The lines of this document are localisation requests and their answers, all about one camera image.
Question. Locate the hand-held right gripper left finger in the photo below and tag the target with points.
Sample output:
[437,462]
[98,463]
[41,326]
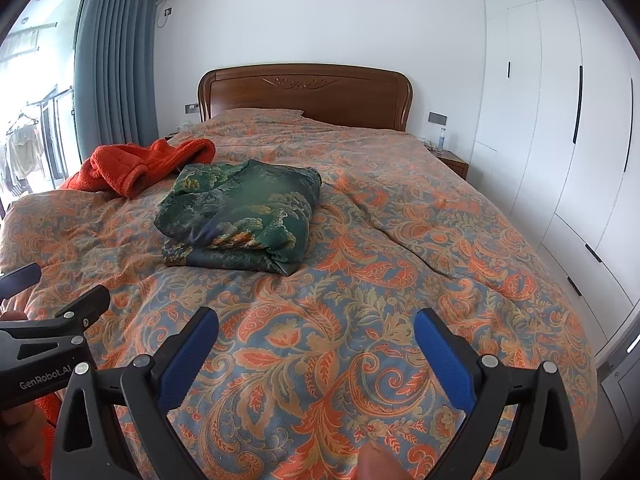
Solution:
[187,355]

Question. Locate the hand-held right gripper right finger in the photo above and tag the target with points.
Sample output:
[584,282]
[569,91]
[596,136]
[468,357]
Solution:
[447,360]

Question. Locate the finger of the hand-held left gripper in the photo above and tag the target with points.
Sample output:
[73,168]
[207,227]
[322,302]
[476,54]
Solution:
[90,302]
[17,280]

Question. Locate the green patterned silk jacket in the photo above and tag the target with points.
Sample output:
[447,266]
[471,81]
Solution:
[240,210]

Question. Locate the person's left hand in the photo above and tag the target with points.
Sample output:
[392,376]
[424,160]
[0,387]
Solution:
[15,425]

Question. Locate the person's right hand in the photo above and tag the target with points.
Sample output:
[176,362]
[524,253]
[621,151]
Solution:
[379,462]

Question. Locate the hanging laundry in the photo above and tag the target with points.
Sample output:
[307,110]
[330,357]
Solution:
[22,155]

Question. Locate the floral orange bedspread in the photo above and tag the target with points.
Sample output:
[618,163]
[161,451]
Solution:
[350,260]

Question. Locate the orange fleece garment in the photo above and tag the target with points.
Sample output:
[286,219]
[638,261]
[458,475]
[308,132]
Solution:
[125,165]

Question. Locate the wooden nightstand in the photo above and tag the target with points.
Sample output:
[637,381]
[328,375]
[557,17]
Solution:
[455,162]

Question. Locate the clear water bottle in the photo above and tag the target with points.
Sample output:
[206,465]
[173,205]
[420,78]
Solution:
[441,138]

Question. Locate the balcony glass door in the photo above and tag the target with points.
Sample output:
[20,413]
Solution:
[50,60]

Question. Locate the grey-blue curtain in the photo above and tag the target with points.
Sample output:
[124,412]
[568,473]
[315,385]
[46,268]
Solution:
[120,60]

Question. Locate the white wardrobe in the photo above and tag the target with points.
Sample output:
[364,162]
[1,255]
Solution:
[540,110]

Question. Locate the wooden headboard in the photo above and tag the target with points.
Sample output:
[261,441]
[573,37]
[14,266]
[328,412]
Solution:
[305,95]

